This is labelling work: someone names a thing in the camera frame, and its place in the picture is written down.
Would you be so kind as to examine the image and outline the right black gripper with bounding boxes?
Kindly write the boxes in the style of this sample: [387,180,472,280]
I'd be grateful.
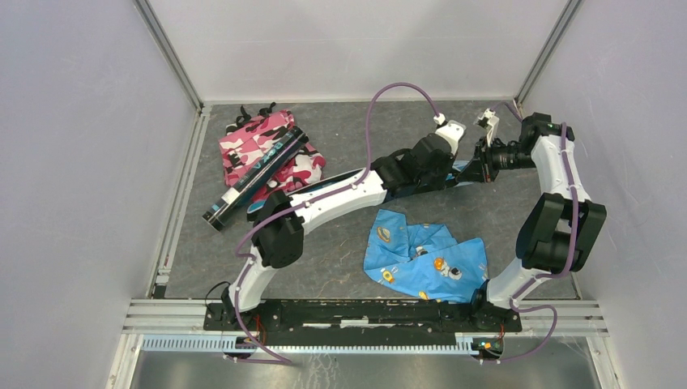
[456,135,537,184]

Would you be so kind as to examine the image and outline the blue sport racket bag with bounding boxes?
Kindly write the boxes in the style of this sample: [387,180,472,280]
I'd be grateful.
[284,169,473,207]

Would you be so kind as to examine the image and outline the black shuttlecock tube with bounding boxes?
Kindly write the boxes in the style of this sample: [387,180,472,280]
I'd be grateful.
[203,126,309,231]

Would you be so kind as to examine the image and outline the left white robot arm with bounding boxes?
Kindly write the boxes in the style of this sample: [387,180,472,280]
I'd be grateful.
[223,124,465,331]

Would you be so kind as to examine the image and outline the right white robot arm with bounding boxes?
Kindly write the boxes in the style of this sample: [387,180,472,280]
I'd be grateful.
[455,113,607,331]

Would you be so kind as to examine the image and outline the blue astronaut print cloth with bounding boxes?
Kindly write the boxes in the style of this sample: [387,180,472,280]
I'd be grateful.
[363,210,489,303]

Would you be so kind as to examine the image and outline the pink camouflage shorts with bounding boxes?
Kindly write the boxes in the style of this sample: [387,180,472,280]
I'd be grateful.
[219,104,326,202]

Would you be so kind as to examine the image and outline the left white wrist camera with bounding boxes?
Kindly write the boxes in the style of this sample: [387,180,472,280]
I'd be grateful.
[433,113,467,157]

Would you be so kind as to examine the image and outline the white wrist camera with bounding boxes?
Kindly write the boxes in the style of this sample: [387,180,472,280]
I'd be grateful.
[433,113,467,157]
[474,109,500,147]

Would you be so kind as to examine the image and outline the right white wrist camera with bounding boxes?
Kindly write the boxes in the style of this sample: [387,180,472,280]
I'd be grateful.
[474,109,500,147]

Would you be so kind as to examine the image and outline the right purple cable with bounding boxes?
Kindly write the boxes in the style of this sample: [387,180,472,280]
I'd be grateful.
[491,100,581,363]

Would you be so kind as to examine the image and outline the purple cable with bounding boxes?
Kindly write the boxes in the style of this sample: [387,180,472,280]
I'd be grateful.
[233,82,446,366]
[491,100,581,363]

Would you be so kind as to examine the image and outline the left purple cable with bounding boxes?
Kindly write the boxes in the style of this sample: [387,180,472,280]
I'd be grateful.
[233,82,446,366]

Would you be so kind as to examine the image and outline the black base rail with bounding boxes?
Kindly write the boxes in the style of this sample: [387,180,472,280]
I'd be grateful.
[203,299,523,357]

